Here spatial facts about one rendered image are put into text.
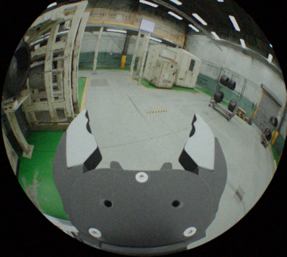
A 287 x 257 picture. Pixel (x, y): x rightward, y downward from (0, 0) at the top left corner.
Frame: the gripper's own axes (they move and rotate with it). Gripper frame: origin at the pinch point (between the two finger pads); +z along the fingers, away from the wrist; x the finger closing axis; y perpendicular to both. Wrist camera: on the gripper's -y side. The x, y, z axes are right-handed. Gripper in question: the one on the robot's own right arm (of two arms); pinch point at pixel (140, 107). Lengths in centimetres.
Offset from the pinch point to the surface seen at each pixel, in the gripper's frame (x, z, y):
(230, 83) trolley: 348, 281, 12
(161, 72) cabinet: 82, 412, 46
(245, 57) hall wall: 897, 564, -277
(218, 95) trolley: 323, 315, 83
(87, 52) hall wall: -479, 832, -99
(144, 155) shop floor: 8, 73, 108
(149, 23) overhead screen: 19, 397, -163
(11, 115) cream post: -159, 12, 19
